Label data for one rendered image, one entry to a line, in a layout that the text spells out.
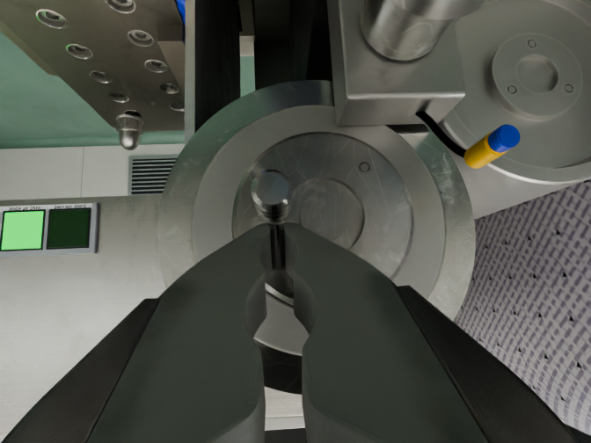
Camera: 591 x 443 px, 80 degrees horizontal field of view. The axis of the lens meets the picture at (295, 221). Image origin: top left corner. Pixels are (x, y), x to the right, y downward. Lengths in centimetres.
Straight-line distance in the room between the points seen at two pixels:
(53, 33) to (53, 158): 310
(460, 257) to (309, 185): 8
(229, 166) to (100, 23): 27
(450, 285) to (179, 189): 13
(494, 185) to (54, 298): 52
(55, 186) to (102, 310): 293
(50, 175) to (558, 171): 343
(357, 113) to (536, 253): 21
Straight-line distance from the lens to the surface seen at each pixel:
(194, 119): 19
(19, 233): 60
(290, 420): 52
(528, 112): 22
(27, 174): 359
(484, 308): 40
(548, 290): 32
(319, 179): 15
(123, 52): 44
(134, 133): 56
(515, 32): 25
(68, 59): 48
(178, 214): 17
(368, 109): 16
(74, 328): 56
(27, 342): 59
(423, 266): 17
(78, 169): 340
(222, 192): 16
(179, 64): 42
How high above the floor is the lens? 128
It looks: 10 degrees down
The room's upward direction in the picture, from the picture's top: 177 degrees clockwise
